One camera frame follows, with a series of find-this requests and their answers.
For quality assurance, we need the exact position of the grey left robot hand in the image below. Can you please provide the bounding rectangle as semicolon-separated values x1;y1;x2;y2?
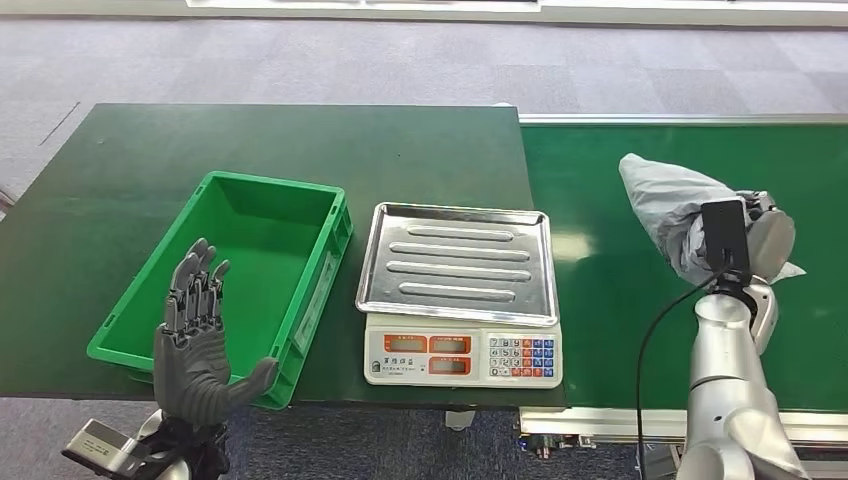
152;238;280;427

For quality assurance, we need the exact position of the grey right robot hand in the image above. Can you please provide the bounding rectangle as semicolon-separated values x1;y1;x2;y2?
745;190;797;284

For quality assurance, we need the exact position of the grey package with red print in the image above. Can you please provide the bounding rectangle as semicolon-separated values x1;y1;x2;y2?
618;153;808;287

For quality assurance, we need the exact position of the green conveyor belt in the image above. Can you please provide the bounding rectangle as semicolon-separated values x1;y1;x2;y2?
519;122;848;413

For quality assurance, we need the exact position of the green plastic crate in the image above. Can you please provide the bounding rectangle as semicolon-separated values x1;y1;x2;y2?
86;170;354;411

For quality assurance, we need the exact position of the white floor ledge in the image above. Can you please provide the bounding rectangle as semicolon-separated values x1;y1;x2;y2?
0;0;848;28

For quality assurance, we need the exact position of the dark green table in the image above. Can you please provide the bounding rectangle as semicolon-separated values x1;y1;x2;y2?
0;103;569;409

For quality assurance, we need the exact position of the white electronic scale body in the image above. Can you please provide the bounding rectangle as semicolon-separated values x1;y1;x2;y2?
363;313;564;390

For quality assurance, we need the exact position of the steel weighing pan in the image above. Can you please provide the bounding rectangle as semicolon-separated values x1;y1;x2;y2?
354;201;560;329

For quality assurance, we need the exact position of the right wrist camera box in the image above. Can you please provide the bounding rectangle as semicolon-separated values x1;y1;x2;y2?
700;198;754;277

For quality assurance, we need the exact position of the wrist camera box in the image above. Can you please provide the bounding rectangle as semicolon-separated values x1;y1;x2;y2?
700;198;754;277
61;418;151;479

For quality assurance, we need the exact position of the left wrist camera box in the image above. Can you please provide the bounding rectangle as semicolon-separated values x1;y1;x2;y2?
61;418;151;479

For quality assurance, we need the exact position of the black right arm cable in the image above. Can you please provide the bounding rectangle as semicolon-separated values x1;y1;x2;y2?
635;268;730;480

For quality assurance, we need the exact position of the metal conveyor bracket hardware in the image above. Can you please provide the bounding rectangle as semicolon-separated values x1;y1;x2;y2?
519;433;598;460

